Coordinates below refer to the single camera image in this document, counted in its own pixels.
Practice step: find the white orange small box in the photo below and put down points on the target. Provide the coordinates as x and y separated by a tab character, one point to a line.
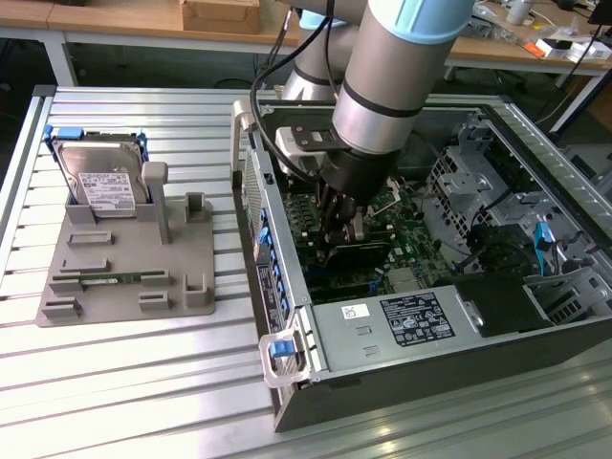
545	48

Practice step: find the wooden desk white frame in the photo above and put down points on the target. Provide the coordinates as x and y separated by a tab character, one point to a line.
526	59
95	19

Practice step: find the brown cardboard box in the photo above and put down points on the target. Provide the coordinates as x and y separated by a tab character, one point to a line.
220	16

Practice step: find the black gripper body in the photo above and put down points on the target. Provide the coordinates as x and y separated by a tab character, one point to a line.
358	174

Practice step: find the green RAM stick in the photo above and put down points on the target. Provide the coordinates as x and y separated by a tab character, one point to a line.
119	277

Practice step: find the graphics card with black shroud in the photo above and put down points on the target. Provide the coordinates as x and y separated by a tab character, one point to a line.
361	253

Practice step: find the green motherboard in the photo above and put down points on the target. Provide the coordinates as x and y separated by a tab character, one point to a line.
416	248

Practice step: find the grey power supply unit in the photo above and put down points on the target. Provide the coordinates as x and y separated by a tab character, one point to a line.
354	339

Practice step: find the silver chipset heatsink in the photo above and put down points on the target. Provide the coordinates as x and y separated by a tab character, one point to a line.
405	279

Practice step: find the hard disk in blue carrier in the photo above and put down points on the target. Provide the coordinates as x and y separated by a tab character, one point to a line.
102	181

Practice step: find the grey plastic parts rack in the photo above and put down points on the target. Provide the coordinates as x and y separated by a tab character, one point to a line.
119	301

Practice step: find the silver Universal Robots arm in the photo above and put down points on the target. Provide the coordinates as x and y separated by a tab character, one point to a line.
392	72

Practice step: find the white cylinder container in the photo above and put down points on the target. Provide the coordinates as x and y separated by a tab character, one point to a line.
520	10

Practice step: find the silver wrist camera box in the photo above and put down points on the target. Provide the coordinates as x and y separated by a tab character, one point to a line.
296	143

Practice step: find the clear case latch blue tab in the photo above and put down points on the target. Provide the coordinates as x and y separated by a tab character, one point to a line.
279	351

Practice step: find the open black PC case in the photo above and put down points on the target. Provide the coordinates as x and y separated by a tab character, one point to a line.
430	382

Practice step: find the metal socket cover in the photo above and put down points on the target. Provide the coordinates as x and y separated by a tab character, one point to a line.
389	196

